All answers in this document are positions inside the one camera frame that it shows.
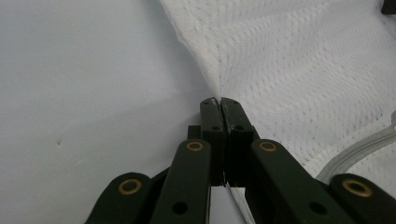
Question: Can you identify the white towel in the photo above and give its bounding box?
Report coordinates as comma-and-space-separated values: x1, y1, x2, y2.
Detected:
158, 0, 396, 224

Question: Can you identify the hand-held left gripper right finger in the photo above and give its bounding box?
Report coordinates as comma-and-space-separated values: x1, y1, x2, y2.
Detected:
219, 96, 262, 189

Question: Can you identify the pale grey flat strap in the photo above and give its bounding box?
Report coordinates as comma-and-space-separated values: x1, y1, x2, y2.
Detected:
316, 109, 396, 185

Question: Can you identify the white table sheet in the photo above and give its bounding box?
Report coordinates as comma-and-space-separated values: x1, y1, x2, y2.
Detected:
0, 0, 233, 224

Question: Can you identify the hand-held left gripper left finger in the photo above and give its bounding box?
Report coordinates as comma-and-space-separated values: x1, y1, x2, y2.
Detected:
199, 96, 230, 188

